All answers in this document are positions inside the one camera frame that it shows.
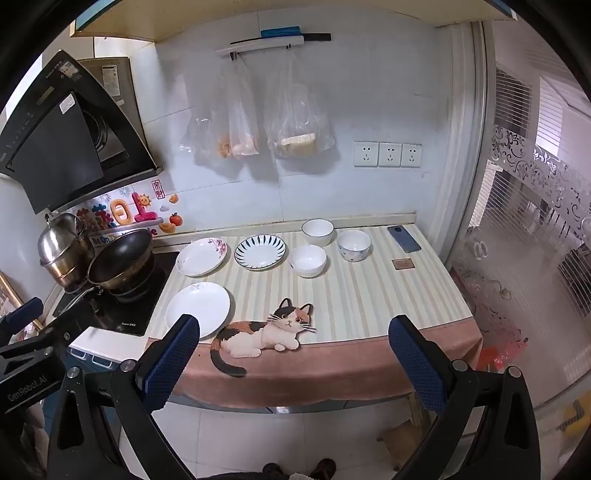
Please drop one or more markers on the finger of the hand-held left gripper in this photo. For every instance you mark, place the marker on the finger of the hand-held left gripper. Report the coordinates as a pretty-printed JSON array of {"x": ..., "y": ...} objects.
[
  {"x": 23, "y": 316},
  {"x": 55, "y": 330}
]

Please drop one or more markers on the stainless steel pot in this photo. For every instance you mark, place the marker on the stainless steel pot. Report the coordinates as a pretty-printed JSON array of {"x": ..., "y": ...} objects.
[{"x": 60, "y": 244}]

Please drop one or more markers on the white bowl with dark rim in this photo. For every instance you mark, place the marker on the white bowl with dark rim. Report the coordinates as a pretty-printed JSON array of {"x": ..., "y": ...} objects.
[{"x": 317, "y": 230}]

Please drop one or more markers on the group of colourful wall stickers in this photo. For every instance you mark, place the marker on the group of colourful wall stickers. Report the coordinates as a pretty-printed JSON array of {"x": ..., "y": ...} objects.
[{"x": 138, "y": 212}]

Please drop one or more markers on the blue smartphone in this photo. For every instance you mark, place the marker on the blue smartphone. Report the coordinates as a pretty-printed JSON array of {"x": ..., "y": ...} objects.
[{"x": 404, "y": 238}]

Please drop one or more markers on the striped cat print table cloth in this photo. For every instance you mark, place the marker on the striped cat print table cloth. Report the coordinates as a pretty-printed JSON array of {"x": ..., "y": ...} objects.
[{"x": 360, "y": 300}]

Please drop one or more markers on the cardboard box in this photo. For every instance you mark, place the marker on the cardboard box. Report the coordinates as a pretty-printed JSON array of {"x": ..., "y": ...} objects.
[{"x": 406, "y": 438}]

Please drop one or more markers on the plain white plate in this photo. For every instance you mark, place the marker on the plain white plate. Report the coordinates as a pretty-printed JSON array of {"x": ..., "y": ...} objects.
[{"x": 194, "y": 304}]

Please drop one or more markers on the person's right shoe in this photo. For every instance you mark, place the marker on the person's right shoe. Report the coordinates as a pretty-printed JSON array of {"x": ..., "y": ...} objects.
[{"x": 323, "y": 468}]

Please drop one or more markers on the white plate with blue leaves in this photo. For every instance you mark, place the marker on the white plate with blue leaves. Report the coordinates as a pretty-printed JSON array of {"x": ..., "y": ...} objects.
[{"x": 260, "y": 251}]

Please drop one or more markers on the patterned glass sliding door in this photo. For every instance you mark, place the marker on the patterned glass sliding door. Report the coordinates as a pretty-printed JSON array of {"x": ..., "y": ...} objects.
[{"x": 531, "y": 230}]

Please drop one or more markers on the wooden frame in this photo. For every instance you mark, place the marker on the wooden frame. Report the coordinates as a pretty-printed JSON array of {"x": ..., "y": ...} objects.
[{"x": 9, "y": 293}]

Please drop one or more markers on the small brown card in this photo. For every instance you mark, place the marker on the small brown card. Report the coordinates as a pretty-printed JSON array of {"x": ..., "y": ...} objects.
[{"x": 402, "y": 264}]

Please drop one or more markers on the black range hood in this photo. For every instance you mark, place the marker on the black range hood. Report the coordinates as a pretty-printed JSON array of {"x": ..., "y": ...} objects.
[{"x": 55, "y": 138}]

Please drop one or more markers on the black wok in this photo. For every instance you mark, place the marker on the black wok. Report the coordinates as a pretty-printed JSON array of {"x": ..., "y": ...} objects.
[{"x": 120, "y": 258}]

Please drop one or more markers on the white bowl with dotted print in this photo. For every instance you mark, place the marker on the white bowl with dotted print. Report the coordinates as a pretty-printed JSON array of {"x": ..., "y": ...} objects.
[{"x": 353, "y": 244}]

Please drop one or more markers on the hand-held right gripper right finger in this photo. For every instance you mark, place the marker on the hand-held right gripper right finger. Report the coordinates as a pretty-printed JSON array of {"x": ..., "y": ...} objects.
[{"x": 418, "y": 364}]

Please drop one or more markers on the clear plastic bag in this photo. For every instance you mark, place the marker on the clear plastic bag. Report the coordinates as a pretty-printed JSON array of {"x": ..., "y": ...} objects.
[
  {"x": 295, "y": 120},
  {"x": 242, "y": 120},
  {"x": 203, "y": 134}
]

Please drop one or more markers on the white wall rack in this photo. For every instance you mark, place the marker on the white wall rack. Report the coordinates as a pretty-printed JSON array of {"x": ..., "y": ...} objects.
[{"x": 258, "y": 45}]

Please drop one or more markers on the white wall socket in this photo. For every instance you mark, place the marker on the white wall socket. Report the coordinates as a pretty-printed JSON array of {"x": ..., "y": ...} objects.
[
  {"x": 365, "y": 154},
  {"x": 411, "y": 155},
  {"x": 389, "y": 154}
]

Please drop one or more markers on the white door frame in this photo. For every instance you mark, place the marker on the white door frame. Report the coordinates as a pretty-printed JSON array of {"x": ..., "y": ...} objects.
[{"x": 461, "y": 138}]

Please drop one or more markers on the black induction cooktop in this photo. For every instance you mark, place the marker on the black induction cooktop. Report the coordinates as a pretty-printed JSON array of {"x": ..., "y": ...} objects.
[{"x": 138, "y": 314}]

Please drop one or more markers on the white plate with floral print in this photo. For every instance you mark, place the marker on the white plate with floral print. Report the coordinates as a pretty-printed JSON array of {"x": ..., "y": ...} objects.
[{"x": 201, "y": 258}]

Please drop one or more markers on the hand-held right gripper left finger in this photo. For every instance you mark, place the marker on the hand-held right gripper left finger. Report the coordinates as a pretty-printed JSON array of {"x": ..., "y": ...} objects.
[{"x": 171, "y": 364}]

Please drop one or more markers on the plain white bowl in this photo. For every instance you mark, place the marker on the plain white bowl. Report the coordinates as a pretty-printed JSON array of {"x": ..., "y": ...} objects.
[{"x": 308, "y": 261}]

